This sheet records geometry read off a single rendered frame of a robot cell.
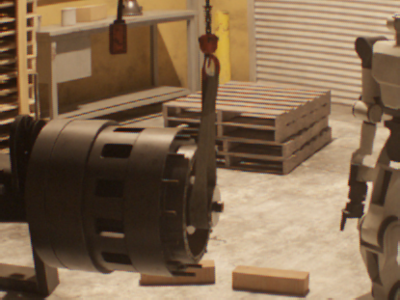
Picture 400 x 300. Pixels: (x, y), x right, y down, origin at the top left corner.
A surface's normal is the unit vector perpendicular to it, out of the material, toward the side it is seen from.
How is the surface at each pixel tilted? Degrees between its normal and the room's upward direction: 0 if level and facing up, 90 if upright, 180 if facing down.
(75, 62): 90
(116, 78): 90
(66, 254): 120
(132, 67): 90
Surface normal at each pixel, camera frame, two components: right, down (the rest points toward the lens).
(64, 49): 0.76, 0.14
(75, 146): -0.16, -0.66
